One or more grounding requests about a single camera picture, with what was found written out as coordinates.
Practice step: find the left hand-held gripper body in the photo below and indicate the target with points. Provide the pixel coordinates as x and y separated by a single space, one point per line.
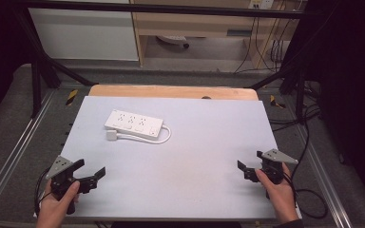
61 185

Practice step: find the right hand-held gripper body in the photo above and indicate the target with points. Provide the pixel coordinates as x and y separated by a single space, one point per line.
272 167

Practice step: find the person's left hand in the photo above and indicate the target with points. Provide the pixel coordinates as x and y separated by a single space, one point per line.
52 212

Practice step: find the person's right hand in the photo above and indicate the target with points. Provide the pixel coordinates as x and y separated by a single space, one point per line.
282 199

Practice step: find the white plug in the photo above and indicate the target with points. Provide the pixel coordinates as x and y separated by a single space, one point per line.
111 135

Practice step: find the white power strip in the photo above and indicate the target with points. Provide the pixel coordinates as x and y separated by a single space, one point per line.
134 124

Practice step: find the wooden table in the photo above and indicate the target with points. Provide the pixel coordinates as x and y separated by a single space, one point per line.
171 92

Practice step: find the black curtain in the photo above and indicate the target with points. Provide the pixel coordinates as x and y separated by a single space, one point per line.
351 79
0 47

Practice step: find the white cabinet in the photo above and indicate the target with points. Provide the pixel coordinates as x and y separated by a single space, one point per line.
85 34

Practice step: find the wooden desk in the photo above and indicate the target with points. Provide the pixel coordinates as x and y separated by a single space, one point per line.
199 23

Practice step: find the office chair base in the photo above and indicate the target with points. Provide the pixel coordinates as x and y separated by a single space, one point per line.
172 39

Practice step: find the aluminium rail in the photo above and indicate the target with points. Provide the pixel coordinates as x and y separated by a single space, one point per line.
15 152
324 177

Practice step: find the white wall socket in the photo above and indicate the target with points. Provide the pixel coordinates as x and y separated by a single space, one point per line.
261 3

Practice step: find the black metal frame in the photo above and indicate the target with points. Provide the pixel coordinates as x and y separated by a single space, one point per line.
171 9

